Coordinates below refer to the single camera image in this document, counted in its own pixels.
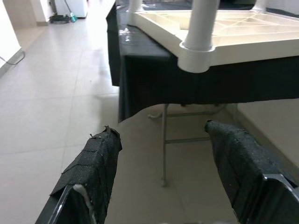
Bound black tablecloth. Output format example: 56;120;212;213
106;0;299;123

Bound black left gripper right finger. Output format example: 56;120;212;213
204;119;299;224

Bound metal folding table frame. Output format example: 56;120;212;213
161;102;234;187

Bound white plastic children table top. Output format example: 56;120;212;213
127;9;299;73

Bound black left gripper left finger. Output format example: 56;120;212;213
35;125;123;224

